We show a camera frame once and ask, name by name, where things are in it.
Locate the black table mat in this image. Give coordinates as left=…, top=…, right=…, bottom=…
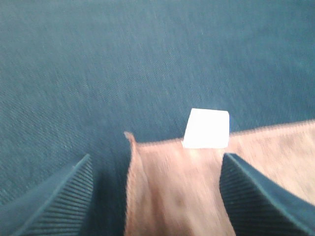
left=0, top=0, right=315, bottom=236

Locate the white towel label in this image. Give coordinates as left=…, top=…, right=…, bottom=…
left=182, top=108, right=230, bottom=149

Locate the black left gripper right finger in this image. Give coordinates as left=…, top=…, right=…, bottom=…
left=219, top=153, right=315, bottom=236

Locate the brown towel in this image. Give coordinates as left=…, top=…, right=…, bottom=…
left=124, top=120, right=315, bottom=236

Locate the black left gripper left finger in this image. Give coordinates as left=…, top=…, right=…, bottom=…
left=0, top=154, right=94, bottom=236

